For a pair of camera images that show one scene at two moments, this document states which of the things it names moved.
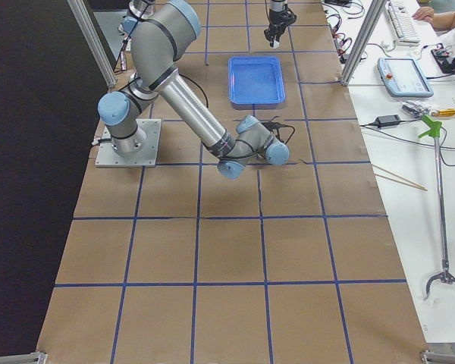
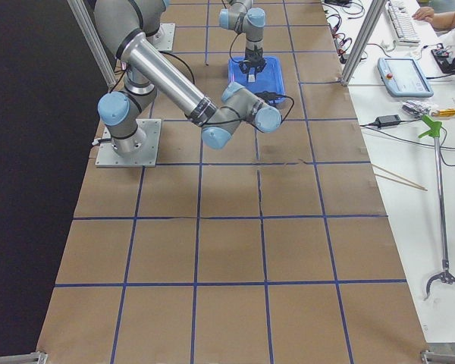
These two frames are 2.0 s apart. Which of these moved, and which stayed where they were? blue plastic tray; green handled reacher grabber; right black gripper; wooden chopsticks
Moved: right black gripper
Stayed: wooden chopsticks; blue plastic tray; green handled reacher grabber
